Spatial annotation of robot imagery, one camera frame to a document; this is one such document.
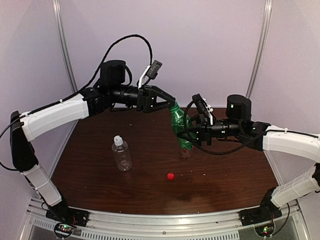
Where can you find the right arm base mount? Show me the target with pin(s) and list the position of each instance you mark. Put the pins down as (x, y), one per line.
(256, 215)

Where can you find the red bottle cap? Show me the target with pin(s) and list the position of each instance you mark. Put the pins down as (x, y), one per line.
(170, 176)

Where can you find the green plastic bottle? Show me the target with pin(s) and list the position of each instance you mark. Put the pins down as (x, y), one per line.
(177, 124)

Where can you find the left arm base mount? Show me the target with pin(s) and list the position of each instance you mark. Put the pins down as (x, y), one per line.
(76, 217)

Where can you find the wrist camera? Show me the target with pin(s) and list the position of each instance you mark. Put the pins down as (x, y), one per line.
(150, 73)
(203, 107)

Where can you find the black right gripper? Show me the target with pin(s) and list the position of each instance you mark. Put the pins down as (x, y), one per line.
(205, 131)

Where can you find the red label cola bottle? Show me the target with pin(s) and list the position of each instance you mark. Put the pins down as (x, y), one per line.
(185, 154)

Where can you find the clear bottle white cap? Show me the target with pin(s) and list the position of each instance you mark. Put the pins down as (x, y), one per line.
(121, 154)

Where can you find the aluminium frame post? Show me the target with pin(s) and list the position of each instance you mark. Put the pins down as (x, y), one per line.
(57, 11)
(264, 30)

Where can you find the right circuit board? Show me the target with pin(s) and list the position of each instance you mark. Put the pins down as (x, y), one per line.
(264, 230)

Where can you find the circuit board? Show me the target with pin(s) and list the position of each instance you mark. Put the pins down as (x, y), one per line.
(264, 230)
(63, 230)

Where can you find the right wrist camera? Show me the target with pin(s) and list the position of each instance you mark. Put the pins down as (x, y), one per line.
(203, 107)

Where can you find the front aluminium rail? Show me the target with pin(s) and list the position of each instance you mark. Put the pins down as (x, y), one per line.
(223, 225)

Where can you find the left circuit board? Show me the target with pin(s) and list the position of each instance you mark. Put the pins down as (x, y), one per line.
(63, 230)

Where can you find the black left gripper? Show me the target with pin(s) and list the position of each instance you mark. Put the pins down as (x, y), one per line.
(146, 99)

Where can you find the left aluminium frame post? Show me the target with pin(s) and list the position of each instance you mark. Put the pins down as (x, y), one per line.
(57, 11)

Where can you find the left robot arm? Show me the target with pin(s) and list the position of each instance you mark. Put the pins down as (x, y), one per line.
(109, 89)

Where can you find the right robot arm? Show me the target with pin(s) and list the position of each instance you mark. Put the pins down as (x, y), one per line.
(256, 135)

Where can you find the right aluminium frame post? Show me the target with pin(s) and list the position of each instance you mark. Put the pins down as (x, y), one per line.
(264, 30)

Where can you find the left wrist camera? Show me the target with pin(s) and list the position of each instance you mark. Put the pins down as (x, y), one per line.
(150, 73)

